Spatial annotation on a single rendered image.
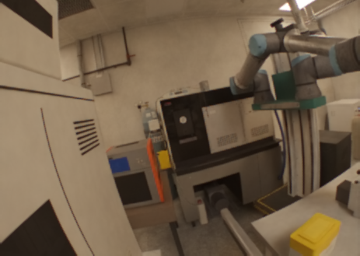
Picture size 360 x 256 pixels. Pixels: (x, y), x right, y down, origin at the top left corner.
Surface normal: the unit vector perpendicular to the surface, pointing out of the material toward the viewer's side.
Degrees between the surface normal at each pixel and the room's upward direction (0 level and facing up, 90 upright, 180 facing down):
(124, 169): 90
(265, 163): 90
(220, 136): 90
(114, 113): 90
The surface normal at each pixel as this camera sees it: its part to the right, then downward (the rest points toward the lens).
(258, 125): 0.13, 0.05
